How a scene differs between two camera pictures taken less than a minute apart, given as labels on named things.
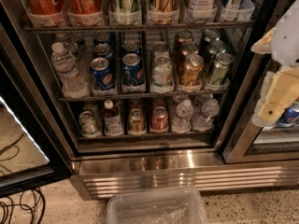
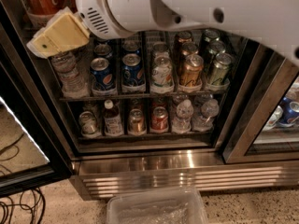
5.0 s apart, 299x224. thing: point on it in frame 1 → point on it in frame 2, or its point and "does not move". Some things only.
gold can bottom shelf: (136, 125) does not move
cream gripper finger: (278, 90) → (64, 32)
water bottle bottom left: (181, 123) does not move
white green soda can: (162, 71) does not move
